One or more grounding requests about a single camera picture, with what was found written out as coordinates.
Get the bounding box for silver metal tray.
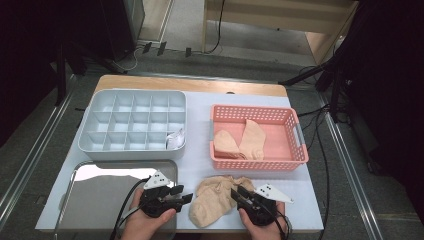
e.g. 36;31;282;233
53;159;179;239

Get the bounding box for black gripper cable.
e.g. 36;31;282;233
109;177;151;240
266;203;294;240

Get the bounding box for white floor cable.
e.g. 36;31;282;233
113;45;148;73

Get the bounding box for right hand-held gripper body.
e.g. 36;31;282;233
238;183;294;227

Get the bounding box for black metal stand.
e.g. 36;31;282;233
54;39;79;107

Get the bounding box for wooden bench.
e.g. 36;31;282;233
200;0;360;66

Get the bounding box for white table cover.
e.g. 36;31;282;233
34;88;325;233

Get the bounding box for white sock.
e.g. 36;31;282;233
165;128;186;150

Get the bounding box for person's right hand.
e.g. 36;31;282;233
238;201;288;240

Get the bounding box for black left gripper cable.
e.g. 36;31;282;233
109;177;151;240

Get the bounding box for person's left hand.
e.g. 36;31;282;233
119;189;178;240

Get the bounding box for black hanging cable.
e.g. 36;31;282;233
204;0;227;55

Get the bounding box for black floor cable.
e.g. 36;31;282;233
296;103;332;240

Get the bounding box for beige sock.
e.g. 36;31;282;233
238;119;267;161
229;175;256;194
188;175;248;229
213;129;242;160

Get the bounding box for dark curtain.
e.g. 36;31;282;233
0;0;111;148
333;0;424;224

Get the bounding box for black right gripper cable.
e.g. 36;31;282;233
266;203;294;240

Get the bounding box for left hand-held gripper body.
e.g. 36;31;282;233
138;169;177;219

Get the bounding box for pink perforated plastic basket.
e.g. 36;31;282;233
209;103;310;172

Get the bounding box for black tripod stand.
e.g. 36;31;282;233
278;54;346;124

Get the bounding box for white compartment storage box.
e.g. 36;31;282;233
77;88;188;161

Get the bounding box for dark cabinet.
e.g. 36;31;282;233
99;0;147;62

